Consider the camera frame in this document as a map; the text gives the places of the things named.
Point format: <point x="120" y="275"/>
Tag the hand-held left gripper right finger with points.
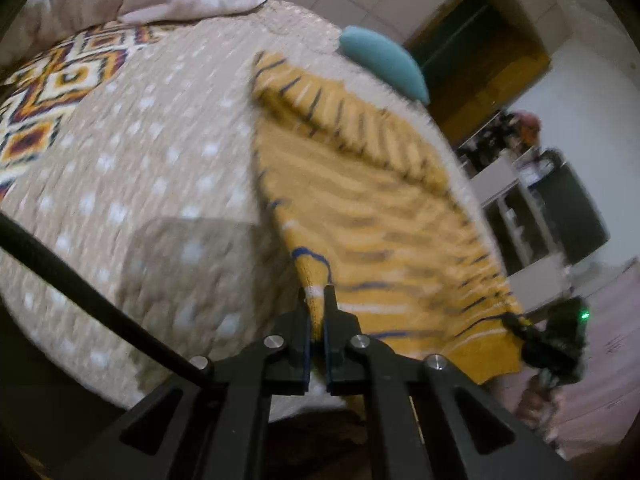
<point x="328" y="355"/>

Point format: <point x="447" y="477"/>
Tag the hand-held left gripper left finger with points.
<point x="304" y="360"/>

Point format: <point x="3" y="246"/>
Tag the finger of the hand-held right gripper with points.
<point x="515" y="325"/>

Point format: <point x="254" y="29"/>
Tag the yellow striped sweater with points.
<point x="375" y="240"/>

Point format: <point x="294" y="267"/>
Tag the person's right hand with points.
<point x="540" y="405"/>

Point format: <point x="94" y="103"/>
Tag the white shelf unit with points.
<point x="520" y="220"/>

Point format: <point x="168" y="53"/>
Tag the black television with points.
<point x="575" y="215"/>

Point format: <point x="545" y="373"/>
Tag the beige dotted quilt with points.
<point x="150" y="185"/>

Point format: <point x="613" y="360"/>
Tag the wooden door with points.
<point x="485" y="60"/>

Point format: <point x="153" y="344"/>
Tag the teal pillow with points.
<point x="385" y="60"/>

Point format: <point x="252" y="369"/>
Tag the geometric patterned bed sheet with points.
<point x="50" y="95"/>

